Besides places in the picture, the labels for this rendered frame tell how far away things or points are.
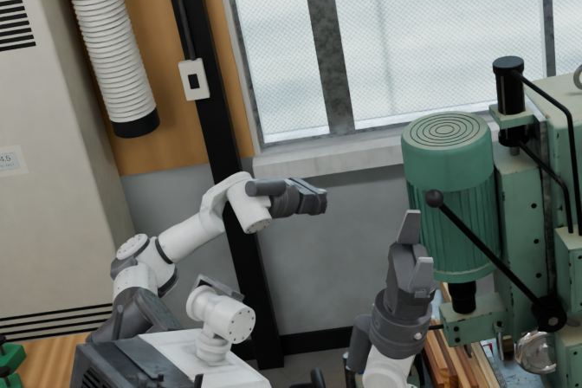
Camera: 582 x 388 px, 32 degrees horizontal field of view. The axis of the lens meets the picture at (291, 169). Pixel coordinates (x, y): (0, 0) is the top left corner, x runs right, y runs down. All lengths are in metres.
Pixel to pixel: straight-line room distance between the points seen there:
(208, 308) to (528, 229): 0.69
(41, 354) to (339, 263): 1.09
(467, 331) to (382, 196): 1.38
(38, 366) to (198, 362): 1.60
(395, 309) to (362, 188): 2.04
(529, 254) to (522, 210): 0.11
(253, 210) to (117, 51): 1.15
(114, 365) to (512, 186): 0.84
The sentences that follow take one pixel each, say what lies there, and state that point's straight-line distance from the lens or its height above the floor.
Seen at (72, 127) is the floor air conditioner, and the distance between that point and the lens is 3.15.
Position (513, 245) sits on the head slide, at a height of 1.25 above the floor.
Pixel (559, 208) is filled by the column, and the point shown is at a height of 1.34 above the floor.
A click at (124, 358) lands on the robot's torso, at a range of 1.74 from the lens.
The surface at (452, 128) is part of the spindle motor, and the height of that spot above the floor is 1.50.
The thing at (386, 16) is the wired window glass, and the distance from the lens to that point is 3.34.
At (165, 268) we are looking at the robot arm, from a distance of 2.20.
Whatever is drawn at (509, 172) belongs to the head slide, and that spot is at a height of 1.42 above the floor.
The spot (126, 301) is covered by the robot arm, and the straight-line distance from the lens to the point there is 1.97.
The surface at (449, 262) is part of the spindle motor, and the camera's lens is 2.07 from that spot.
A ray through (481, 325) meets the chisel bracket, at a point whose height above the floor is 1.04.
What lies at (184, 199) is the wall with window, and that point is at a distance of 3.56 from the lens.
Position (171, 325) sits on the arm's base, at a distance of 1.92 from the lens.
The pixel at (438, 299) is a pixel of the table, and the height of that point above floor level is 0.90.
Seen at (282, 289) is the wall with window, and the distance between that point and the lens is 3.74.
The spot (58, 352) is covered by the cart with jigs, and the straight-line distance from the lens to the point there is 3.35.
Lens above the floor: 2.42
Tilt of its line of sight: 28 degrees down
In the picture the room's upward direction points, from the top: 11 degrees counter-clockwise
